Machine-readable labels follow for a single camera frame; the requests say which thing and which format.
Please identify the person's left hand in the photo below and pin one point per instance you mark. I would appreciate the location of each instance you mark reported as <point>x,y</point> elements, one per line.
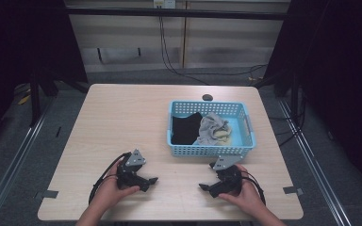
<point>110,191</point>

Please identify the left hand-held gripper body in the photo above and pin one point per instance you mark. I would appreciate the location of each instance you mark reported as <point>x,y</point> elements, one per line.
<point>128,175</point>

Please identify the black metal stand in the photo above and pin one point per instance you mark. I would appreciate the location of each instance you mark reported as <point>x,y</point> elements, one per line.
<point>293,94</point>
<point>35,100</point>

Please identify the pale yellow cloth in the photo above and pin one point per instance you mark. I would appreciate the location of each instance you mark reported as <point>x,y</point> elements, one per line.
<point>221,135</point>

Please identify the yellow floor tape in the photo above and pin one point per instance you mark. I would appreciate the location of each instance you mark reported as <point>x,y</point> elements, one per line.
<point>24,100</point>

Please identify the white wall outlet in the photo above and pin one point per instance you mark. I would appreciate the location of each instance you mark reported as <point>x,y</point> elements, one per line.
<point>164,3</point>

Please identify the dark curtain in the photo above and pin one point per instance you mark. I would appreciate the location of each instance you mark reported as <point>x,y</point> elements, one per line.
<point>342,78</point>

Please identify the grey cloth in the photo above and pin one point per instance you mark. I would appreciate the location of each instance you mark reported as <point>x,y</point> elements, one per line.
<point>209,125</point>

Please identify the blue plastic basket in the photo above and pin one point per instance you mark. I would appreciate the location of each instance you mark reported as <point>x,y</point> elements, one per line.
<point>242,130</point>

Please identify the person's right hand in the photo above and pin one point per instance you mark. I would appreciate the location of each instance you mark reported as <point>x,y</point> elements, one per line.
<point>248,196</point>

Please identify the dark round table grommet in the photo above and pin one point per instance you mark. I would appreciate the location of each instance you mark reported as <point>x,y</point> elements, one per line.
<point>207,97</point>

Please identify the small black floor strip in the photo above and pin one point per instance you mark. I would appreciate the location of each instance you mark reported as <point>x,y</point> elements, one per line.
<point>58,132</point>

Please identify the black horizontal frame bar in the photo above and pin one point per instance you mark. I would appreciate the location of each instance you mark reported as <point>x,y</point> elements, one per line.
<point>176,13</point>

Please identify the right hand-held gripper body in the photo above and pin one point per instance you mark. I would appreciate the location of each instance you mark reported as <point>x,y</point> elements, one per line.
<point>229,182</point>

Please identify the black cloth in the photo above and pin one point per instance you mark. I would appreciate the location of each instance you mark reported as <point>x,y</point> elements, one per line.
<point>185,128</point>

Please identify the aluminium floor rail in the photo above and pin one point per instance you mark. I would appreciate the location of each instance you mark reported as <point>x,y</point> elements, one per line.
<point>314,163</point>
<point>15,157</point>

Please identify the grey tape strip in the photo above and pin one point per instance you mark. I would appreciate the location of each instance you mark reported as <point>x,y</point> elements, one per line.
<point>50,194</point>
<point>292,190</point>

